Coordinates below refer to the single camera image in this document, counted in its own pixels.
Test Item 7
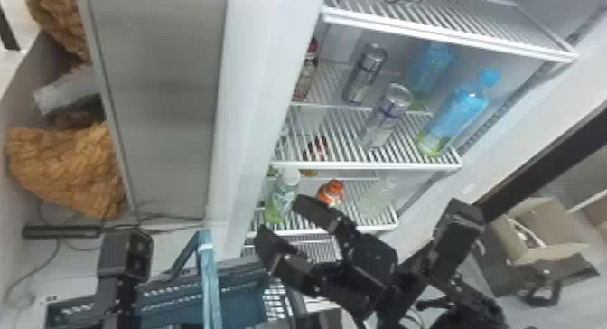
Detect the clear bottle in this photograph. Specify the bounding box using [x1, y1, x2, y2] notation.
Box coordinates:
[359, 175, 399, 219]

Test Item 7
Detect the red can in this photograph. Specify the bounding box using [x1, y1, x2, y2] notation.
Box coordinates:
[303, 136, 330, 164]

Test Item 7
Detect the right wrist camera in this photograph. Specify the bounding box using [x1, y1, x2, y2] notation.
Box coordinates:
[433, 197, 486, 279]

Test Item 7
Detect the blue bottle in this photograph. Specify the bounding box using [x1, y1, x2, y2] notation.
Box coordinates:
[416, 68, 501, 159]
[407, 41, 453, 108]

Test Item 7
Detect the orange bottle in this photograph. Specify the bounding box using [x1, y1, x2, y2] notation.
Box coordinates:
[315, 179, 345, 209]

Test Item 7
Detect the fridge door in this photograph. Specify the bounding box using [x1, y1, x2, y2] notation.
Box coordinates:
[473, 101, 607, 224]

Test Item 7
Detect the blue basket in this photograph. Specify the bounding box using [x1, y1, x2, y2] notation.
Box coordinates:
[44, 228, 297, 329]

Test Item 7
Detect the silver can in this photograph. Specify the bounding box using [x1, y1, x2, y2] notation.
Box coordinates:
[359, 82, 415, 152]
[341, 42, 388, 107]

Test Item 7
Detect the brown towel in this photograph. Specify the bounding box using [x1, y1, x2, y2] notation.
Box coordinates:
[24, 0, 92, 62]
[4, 120, 128, 221]

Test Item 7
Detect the green bottle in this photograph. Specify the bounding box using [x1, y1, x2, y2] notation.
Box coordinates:
[263, 167, 303, 226]

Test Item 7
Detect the black power strip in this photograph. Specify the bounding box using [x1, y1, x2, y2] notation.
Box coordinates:
[21, 224, 104, 240]

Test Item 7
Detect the grey cable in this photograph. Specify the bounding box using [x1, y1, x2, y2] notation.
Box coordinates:
[2, 238, 62, 309]

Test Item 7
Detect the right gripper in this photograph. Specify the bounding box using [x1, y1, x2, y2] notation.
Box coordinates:
[253, 193, 399, 321]

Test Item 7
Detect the cardboard box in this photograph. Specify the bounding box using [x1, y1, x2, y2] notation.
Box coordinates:
[473, 196, 600, 300]

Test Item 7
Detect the white fridge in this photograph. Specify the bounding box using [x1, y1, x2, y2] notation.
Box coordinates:
[73, 0, 607, 266]

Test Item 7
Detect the dark bottle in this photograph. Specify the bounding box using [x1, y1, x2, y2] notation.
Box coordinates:
[293, 36, 320, 102]

